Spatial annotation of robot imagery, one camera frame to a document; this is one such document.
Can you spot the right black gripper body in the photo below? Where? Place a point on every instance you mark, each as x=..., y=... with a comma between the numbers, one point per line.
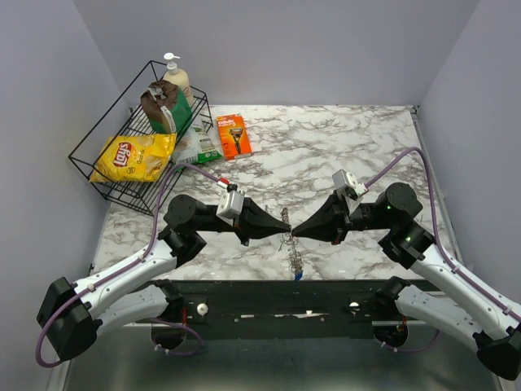
x=341, y=221

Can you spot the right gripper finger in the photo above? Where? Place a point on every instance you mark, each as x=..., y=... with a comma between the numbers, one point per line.
x=323, y=218
x=313, y=232

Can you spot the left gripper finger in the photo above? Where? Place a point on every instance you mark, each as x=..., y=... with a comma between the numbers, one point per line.
x=261, y=217
x=274, y=227

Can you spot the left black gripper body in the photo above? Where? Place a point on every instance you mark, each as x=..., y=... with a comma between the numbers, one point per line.
x=241, y=226

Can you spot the round metal keyring disc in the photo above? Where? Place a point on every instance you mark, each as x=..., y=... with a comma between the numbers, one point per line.
x=289, y=243

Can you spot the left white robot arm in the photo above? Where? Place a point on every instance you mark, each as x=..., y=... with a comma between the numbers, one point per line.
x=72, y=315

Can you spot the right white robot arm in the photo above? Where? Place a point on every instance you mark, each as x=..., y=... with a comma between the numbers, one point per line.
x=480, y=317

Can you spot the key with blue tag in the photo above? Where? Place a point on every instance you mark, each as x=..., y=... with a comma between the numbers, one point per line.
x=298, y=276

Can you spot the orange Gillette razor box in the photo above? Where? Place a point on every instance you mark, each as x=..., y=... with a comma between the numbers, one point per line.
x=233, y=136

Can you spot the white and green packet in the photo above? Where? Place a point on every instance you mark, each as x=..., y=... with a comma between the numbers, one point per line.
x=195, y=146

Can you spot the yellow Lays chips bag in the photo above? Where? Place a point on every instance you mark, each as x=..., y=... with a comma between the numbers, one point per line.
x=134, y=158

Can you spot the brown and green bag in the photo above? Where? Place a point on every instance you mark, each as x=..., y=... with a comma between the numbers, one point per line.
x=166, y=107

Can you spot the cream pump lotion bottle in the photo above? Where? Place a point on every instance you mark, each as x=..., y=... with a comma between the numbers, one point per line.
x=178, y=77

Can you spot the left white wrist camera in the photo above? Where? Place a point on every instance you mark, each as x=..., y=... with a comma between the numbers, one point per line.
x=231, y=201

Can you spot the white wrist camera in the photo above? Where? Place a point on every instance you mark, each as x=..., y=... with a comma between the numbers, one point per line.
x=347, y=185
x=231, y=201

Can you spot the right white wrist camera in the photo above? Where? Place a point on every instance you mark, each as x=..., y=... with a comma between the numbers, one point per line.
x=347, y=185

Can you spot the black wire rack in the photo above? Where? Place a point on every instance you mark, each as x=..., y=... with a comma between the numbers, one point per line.
x=125, y=117

